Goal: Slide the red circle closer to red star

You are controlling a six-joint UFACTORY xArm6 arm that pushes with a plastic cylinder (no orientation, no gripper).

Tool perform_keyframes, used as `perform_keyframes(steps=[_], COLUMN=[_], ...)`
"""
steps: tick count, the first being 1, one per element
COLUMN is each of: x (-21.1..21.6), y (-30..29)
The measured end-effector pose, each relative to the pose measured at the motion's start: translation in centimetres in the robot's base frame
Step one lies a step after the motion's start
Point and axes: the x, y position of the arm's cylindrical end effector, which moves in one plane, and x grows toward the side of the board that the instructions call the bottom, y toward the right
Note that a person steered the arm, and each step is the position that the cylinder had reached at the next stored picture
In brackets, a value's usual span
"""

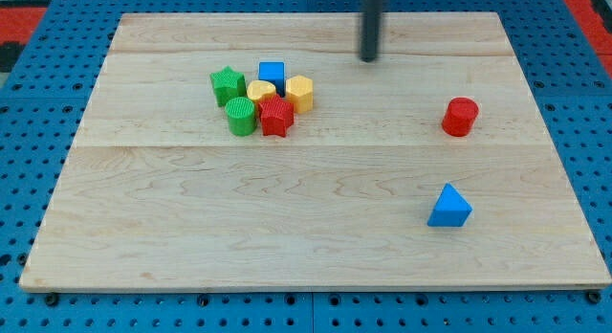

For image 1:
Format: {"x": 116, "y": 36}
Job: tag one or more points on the green star block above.
{"x": 227, "y": 84}

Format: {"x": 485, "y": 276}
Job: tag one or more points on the green cylinder block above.
{"x": 240, "y": 112}

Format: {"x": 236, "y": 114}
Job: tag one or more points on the red cylinder block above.
{"x": 460, "y": 117}

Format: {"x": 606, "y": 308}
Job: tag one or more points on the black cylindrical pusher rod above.
{"x": 371, "y": 25}

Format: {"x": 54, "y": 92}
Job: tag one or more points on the red star block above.
{"x": 276, "y": 116}

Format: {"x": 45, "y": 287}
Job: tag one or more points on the yellow hexagon block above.
{"x": 299, "y": 91}

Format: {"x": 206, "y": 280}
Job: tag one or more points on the blue triangle block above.
{"x": 450, "y": 210}

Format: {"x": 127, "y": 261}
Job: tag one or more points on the blue cube block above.
{"x": 273, "y": 72}

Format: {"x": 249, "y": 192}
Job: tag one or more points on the yellow heart block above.
{"x": 259, "y": 90}

